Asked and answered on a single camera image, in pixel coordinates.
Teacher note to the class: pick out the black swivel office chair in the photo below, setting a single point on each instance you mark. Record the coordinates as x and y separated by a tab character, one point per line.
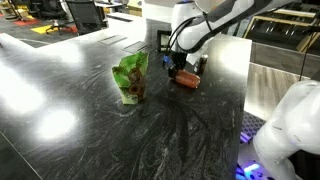
53	10

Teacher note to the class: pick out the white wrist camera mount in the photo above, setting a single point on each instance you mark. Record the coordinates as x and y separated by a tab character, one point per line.
193	57

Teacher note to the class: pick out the small black display stand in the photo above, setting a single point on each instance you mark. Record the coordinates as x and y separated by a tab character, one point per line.
163	40

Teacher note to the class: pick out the wooden shelving rack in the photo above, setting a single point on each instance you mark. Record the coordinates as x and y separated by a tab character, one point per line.
286	22

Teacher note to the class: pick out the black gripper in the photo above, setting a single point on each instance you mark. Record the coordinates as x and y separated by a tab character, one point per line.
178	61

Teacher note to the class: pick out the black mesh office chair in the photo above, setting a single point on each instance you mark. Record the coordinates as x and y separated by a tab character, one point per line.
86	15

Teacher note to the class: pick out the orange energy drink can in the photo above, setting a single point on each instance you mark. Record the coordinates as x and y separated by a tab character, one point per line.
188	79

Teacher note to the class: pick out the green snack bag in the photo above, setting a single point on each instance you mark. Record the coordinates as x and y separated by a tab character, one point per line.
131	78

